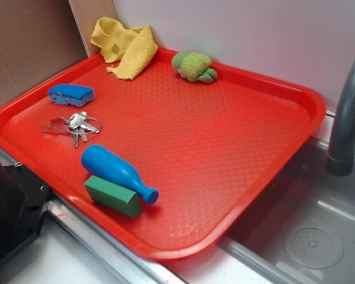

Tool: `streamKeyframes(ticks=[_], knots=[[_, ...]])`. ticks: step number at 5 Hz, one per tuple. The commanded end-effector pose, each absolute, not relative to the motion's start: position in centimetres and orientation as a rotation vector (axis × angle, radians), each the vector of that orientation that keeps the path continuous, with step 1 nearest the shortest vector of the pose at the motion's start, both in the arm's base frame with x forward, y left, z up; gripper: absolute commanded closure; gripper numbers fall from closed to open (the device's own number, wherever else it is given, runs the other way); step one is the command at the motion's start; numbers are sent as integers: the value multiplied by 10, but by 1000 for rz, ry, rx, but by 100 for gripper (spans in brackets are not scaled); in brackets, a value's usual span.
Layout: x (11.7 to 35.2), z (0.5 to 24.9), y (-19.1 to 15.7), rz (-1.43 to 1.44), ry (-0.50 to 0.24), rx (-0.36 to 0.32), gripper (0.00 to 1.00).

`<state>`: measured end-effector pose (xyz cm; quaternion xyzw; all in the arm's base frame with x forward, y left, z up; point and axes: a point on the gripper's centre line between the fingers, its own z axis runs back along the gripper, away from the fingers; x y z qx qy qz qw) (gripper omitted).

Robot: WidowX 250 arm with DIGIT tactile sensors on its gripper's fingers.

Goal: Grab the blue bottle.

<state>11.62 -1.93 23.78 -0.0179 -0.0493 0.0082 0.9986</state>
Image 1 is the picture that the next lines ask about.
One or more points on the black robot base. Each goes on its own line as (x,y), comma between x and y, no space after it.
(23,203)

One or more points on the blue plastic bottle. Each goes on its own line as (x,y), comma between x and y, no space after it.
(104,164)

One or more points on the red plastic tray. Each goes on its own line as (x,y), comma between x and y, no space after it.
(208,148)

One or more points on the green plush toy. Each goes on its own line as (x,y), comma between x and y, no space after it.
(194,67)

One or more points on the green rectangular block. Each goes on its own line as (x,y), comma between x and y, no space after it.
(113,196)

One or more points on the silver key bunch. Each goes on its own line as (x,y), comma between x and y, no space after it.
(80,125)

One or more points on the yellow cloth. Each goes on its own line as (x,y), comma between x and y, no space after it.
(132,49)

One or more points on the blue sponge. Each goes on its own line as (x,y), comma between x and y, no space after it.
(67,94)

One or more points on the red key tag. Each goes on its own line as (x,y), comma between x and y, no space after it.
(56,125)

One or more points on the grey plastic sink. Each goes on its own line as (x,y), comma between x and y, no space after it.
(301,228)

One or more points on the grey faucet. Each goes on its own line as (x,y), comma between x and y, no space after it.
(341,149)

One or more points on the brown cardboard panel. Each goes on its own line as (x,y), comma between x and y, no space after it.
(38,39)

